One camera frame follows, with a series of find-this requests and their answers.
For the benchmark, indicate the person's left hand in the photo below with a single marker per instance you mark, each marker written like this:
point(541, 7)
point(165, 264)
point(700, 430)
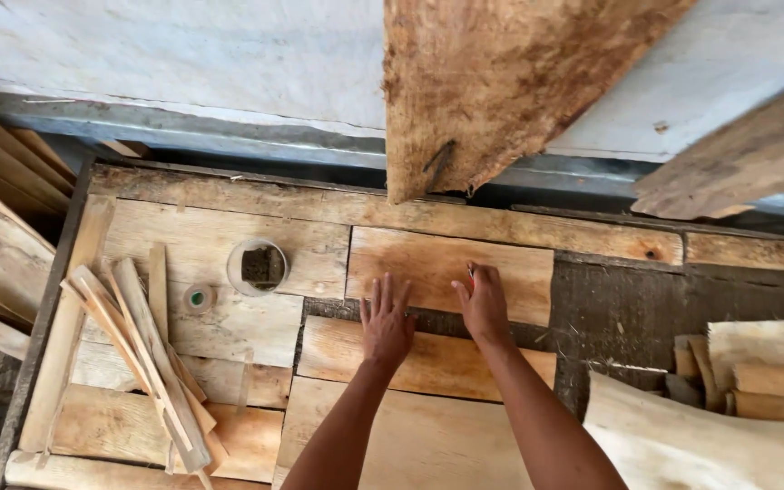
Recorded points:
point(386, 330)

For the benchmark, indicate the person's right hand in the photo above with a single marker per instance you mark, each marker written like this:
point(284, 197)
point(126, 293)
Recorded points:
point(487, 310)

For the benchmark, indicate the orange stained veneer sheet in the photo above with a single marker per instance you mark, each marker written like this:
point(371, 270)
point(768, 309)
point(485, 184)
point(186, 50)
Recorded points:
point(426, 269)

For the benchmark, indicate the narrow orange veneer sheet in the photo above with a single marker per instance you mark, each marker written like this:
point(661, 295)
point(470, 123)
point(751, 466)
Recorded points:
point(446, 367)

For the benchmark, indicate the large pale orange veneer sheet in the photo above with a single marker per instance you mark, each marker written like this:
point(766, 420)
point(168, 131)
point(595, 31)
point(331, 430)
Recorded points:
point(419, 442)

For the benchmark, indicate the dark grey veneer sheet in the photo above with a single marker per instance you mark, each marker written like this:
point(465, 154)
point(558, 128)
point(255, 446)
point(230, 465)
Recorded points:
point(630, 306)

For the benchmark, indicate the large clear tape roll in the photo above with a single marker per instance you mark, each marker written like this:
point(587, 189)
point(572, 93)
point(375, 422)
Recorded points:
point(258, 267)

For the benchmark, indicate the long knotted veneer strip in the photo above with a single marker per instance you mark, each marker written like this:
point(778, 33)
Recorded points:
point(283, 197)

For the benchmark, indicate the small tape roll green core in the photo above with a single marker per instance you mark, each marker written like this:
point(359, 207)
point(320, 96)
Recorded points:
point(199, 299)

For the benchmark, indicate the pale weathered veneer sheet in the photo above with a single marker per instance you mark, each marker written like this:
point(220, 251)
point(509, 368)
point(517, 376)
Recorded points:
point(208, 238)

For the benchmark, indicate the hanging rough brown veneer sheet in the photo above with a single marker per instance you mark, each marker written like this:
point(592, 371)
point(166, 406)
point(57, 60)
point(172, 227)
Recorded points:
point(494, 81)

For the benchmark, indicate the pile of thin wood strips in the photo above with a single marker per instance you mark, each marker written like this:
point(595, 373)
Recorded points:
point(154, 367)

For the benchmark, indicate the grey metal beam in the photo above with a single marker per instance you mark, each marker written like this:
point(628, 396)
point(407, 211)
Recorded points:
point(228, 133)

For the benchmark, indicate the heap of curled pale veneer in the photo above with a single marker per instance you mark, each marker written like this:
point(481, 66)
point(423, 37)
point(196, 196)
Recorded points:
point(725, 422)

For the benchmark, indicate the hanging grey-brown veneer sheet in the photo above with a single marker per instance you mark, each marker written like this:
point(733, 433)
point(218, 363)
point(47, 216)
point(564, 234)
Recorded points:
point(746, 160)

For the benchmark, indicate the round pale wood pole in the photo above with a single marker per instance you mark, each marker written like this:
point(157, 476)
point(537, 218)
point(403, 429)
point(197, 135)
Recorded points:
point(92, 475)

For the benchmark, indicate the long pale wood slat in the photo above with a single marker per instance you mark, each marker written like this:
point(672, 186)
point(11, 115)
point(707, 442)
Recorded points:
point(58, 354)

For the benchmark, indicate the dark metal table frame rail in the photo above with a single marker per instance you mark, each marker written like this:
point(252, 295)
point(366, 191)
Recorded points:
point(31, 347)

